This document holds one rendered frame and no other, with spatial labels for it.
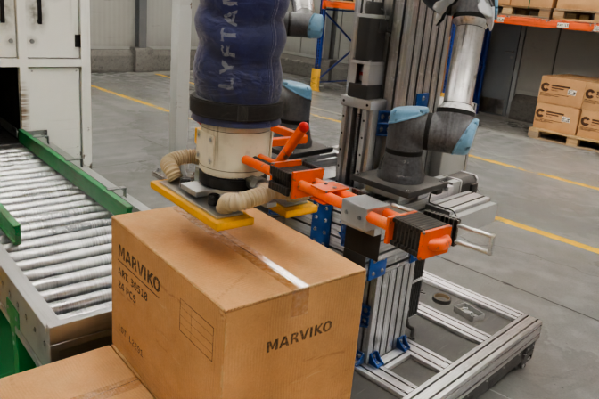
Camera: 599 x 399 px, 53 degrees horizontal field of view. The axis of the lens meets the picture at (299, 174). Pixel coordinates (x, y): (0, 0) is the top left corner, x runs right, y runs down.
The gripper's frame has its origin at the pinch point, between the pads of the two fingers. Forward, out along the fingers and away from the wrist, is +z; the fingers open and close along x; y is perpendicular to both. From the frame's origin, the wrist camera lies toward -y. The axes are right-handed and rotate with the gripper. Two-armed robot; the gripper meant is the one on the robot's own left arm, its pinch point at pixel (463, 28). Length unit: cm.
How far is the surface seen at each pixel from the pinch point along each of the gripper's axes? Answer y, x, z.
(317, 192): 51, 2, 33
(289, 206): 38, -18, 45
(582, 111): -681, -196, 105
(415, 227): 55, 28, 31
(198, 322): 65, -16, 66
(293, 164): 44, -11, 32
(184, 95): -152, -334, 80
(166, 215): 47, -57, 58
